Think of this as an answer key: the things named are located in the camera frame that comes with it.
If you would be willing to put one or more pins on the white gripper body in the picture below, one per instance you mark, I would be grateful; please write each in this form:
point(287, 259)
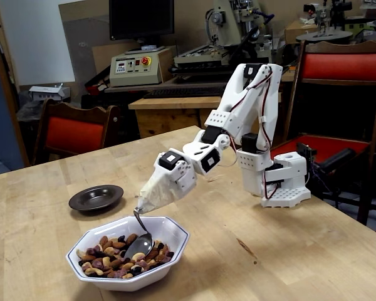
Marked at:
point(176, 174)

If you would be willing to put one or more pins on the beige tape-wrapped gripper finger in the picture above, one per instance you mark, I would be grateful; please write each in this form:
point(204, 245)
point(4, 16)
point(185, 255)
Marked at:
point(158, 194)

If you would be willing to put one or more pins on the bent metal spoon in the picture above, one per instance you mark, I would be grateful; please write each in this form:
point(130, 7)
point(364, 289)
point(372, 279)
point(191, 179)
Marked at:
point(139, 246)

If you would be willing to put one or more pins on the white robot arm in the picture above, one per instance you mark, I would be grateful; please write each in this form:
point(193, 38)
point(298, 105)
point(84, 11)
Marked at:
point(241, 91)

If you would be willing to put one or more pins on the dark brown small plate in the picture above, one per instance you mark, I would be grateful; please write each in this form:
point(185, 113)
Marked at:
point(94, 196)

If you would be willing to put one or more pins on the wooden workbench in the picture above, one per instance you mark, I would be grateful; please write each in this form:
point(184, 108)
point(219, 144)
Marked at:
point(163, 103)

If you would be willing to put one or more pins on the mixed nuts and dried fruit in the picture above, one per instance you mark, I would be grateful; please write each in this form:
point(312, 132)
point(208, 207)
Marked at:
point(103, 260)

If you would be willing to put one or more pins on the black keyboard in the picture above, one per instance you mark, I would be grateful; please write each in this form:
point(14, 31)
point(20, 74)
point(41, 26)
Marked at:
point(181, 92)

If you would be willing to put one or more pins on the white octagonal bowl blue rim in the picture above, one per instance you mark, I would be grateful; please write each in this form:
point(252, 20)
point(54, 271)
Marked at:
point(125, 280)

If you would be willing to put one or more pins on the wooden chair low red backrest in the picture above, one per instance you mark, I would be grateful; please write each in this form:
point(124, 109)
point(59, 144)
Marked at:
point(75, 135)

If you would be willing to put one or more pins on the beige control box red button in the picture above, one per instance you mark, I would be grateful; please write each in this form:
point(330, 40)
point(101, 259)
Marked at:
point(134, 72)

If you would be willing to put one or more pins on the black circuit board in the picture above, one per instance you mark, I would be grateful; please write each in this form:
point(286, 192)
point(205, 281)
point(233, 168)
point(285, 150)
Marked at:
point(307, 152)

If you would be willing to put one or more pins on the white model house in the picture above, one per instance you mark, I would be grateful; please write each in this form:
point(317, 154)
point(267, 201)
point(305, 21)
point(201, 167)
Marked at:
point(47, 92)

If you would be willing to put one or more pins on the black computer monitor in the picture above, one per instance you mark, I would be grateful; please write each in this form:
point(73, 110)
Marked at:
point(141, 19)

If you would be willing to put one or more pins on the beige milling machine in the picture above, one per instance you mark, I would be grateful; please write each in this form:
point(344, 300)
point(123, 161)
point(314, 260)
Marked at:
point(228, 19)

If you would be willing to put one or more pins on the large brown board sheet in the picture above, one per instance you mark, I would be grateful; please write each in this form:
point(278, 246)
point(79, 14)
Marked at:
point(81, 37)

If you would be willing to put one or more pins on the brown cardboard box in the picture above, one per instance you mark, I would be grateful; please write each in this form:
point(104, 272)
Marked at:
point(297, 31)

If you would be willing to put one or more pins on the wooden chair tall red backrest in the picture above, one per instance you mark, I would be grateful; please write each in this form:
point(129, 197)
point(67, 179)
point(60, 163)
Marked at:
point(341, 66)

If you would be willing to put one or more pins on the black round machine table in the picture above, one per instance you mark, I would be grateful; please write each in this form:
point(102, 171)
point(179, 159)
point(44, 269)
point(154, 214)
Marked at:
point(324, 36)

